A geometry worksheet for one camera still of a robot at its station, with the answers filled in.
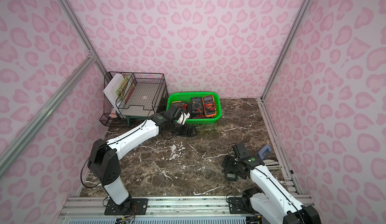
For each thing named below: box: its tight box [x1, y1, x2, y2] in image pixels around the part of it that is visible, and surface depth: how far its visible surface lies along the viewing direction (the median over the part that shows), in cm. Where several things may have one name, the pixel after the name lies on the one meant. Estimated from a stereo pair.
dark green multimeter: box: [190, 96, 203, 119], surface depth 106 cm
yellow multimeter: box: [171, 100, 183, 107], surface depth 106 cm
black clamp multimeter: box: [221, 155, 238, 181], surface depth 77 cm
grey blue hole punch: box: [258, 144, 273, 161], surface depth 90 cm
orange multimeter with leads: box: [202, 94, 218, 118], surface depth 104 cm
